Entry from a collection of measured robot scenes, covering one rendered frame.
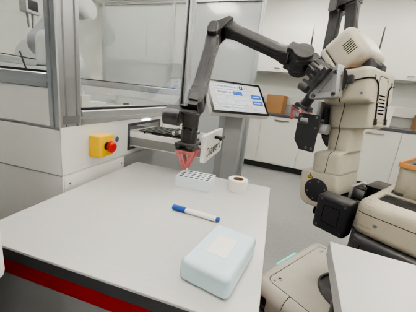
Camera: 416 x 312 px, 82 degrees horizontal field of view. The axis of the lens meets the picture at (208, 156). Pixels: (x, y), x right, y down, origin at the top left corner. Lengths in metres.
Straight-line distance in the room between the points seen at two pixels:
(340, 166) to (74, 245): 0.96
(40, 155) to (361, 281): 0.87
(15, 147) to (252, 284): 0.78
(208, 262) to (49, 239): 0.33
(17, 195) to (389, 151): 3.96
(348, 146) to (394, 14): 3.89
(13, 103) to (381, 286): 1.02
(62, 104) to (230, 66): 2.17
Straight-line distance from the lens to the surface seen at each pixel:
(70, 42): 0.83
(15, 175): 0.99
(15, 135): 0.94
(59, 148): 0.82
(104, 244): 0.57
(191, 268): 0.45
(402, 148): 4.12
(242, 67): 2.72
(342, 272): 0.61
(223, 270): 0.44
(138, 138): 1.05
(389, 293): 0.61
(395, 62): 4.42
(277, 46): 1.08
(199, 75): 0.96
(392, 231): 0.93
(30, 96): 0.87
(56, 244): 0.59
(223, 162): 2.02
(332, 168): 1.12
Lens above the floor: 1.08
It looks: 14 degrees down
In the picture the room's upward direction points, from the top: 6 degrees clockwise
